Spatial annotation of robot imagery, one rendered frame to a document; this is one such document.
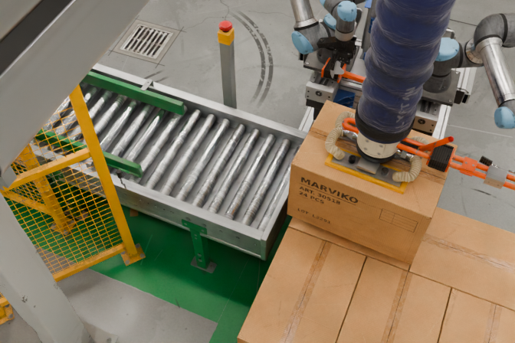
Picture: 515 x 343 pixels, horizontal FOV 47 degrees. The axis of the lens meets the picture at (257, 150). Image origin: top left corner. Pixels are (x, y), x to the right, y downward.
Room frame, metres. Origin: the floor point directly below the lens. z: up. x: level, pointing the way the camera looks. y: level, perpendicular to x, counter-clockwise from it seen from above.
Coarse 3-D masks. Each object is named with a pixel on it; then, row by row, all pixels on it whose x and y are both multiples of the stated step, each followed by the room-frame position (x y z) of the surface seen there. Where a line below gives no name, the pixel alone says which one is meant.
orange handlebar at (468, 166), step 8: (344, 72) 1.84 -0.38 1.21; (360, 80) 1.80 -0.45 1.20; (344, 120) 1.57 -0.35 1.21; (352, 120) 1.57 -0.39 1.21; (344, 128) 1.54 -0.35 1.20; (352, 128) 1.53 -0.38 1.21; (400, 144) 1.44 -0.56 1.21; (416, 144) 1.45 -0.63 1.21; (424, 144) 1.44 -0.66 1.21; (416, 152) 1.41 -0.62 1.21; (424, 152) 1.40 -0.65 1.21; (456, 160) 1.37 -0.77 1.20; (464, 160) 1.36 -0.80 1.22; (472, 160) 1.36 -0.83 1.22; (456, 168) 1.33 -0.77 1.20; (464, 168) 1.32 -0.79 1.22; (472, 168) 1.32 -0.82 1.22; (480, 168) 1.33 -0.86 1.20; (480, 176) 1.29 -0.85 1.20; (512, 176) 1.29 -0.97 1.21; (504, 184) 1.26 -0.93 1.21; (512, 184) 1.25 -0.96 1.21
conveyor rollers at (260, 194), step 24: (120, 96) 2.31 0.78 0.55; (48, 120) 2.13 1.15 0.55; (72, 120) 2.14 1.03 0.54; (120, 120) 2.13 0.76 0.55; (144, 120) 2.15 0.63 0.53; (192, 120) 2.13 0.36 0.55; (48, 144) 1.96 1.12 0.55; (120, 144) 1.96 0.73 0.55; (144, 144) 1.97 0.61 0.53; (192, 144) 1.96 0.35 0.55; (216, 144) 1.97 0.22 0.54; (264, 144) 1.96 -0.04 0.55; (288, 144) 1.97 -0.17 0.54; (144, 168) 1.81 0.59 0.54; (216, 168) 1.80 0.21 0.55; (240, 168) 1.81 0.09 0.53; (288, 168) 1.80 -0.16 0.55; (168, 192) 1.66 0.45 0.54; (240, 192) 1.65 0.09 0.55; (264, 192) 1.66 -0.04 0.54; (264, 216) 1.51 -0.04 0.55
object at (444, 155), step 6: (444, 144) 1.43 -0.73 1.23; (432, 150) 1.40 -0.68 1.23; (438, 150) 1.41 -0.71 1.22; (444, 150) 1.41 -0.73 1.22; (450, 150) 1.41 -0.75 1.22; (432, 156) 1.38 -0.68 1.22; (438, 156) 1.38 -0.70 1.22; (444, 156) 1.38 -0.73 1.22; (450, 156) 1.38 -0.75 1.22; (426, 162) 1.37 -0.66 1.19; (432, 162) 1.36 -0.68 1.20; (438, 162) 1.35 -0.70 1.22; (444, 162) 1.34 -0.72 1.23; (450, 162) 1.34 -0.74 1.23; (438, 168) 1.34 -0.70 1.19; (444, 168) 1.34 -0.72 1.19
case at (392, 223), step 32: (320, 128) 1.64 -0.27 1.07; (320, 160) 1.47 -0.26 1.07; (320, 192) 1.39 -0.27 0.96; (352, 192) 1.33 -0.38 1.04; (384, 192) 1.31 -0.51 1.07; (416, 192) 1.31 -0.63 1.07; (320, 224) 1.37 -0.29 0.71; (352, 224) 1.31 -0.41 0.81; (384, 224) 1.26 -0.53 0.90; (416, 224) 1.21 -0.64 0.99
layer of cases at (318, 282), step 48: (288, 240) 1.38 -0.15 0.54; (336, 240) 1.38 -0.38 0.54; (432, 240) 1.38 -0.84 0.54; (480, 240) 1.38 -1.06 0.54; (288, 288) 1.14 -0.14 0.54; (336, 288) 1.14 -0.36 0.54; (384, 288) 1.14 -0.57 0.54; (432, 288) 1.14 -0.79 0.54; (480, 288) 1.14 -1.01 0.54; (240, 336) 0.92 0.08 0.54; (288, 336) 0.92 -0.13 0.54; (336, 336) 0.92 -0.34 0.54; (384, 336) 0.91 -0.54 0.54; (432, 336) 0.91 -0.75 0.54; (480, 336) 0.91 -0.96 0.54
